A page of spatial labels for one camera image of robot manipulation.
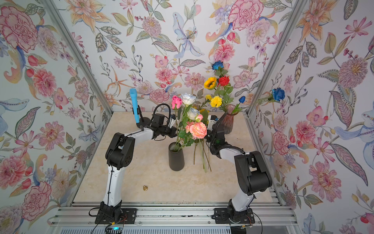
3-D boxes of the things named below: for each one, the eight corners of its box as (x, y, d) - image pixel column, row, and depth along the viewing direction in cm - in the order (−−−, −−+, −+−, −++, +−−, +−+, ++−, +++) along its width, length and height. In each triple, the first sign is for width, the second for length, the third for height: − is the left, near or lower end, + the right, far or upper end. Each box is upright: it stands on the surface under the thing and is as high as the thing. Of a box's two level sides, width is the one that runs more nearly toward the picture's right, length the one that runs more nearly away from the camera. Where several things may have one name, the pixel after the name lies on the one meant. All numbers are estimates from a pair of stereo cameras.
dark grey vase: (170, 170, 92) (166, 154, 76) (170, 159, 97) (167, 142, 80) (184, 170, 92) (184, 154, 76) (184, 159, 97) (184, 142, 80)
